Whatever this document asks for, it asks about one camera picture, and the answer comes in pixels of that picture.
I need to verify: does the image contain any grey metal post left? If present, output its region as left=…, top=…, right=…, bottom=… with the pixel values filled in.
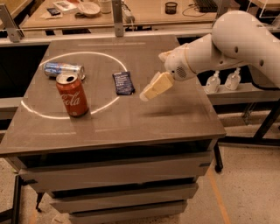
left=0, top=3, right=24, bottom=43

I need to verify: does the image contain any white book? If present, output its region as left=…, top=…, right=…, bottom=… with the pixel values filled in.
left=52, top=0, right=77, bottom=14

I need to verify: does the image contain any blue silver redbull can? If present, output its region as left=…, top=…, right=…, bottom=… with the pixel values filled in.
left=44, top=62, right=86, bottom=80

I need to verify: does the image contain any black keyboard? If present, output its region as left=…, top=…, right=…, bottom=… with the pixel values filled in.
left=193, top=0, right=218, bottom=13

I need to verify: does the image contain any white bowl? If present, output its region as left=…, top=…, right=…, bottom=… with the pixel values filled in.
left=77, top=2, right=101, bottom=17

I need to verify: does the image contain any clear sanitizer bottle right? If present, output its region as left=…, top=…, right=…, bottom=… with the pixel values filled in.
left=225, top=67, right=241, bottom=90

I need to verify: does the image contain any black metal stand frame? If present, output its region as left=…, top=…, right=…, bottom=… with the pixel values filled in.
left=219, top=99, right=280, bottom=147

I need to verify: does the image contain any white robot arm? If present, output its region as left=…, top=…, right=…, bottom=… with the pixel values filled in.
left=140, top=10, right=280, bottom=102

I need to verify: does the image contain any grey metal post middle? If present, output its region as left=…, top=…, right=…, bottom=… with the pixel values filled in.
left=112, top=0, right=123, bottom=38

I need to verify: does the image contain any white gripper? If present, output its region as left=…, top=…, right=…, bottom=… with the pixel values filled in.
left=139, top=45, right=196, bottom=102

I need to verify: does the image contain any white paper cup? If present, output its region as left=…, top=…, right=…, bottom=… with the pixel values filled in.
left=98, top=0, right=111, bottom=14

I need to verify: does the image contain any grey drawer cabinet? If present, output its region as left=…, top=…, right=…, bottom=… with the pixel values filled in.
left=5, top=138, right=219, bottom=224

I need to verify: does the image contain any white power strip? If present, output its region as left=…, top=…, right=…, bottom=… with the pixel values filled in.
left=122, top=2, right=135, bottom=24

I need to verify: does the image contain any black smartphone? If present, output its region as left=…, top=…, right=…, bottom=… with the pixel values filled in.
left=47, top=8, right=60, bottom=16

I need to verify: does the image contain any dark blue rxbar wrapper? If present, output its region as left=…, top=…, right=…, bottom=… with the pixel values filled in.
left=112, top=72, right=135, bottom=95

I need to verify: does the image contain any clear sanitizer bottle left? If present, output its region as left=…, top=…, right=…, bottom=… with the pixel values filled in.
left=206, top=71, right=221, bottom=94

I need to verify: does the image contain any clear sanitizer bottle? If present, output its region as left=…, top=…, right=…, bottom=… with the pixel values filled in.
left=225, top=67, right=241, bottom=90
left=206, top=71, right=221, bottom=94

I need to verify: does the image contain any black mesh cup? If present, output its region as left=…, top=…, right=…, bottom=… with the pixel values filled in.
left=165, top=2, right=178, bottom=15

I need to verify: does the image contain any red coca-cola can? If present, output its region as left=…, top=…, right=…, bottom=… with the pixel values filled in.
left=56, top=73, right=88, bottom=117

